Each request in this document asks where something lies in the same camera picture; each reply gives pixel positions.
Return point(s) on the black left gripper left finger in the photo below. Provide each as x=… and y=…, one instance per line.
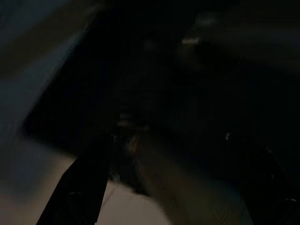
x=77, y=192

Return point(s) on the brown trash piece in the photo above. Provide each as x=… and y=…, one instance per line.
x=168, y=187

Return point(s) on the large black rug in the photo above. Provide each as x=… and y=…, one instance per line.
x=164, y=89

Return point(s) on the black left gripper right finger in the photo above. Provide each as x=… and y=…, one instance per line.
x=269, y=192

